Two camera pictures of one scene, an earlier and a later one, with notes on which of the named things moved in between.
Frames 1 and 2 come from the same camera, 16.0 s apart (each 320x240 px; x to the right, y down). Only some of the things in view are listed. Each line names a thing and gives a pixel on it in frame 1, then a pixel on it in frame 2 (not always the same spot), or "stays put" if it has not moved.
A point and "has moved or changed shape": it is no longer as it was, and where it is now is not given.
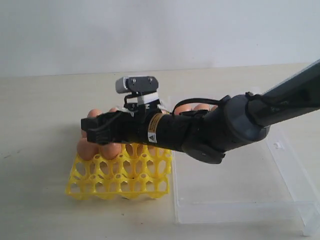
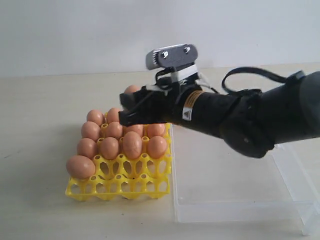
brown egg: [110, 151] stays put
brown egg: [151, 148] has moved or changed shape
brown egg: [93, 113] stays put
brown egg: [129, 148] has moved or changed shape
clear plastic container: [275, 179] stays put
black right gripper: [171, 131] -> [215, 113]
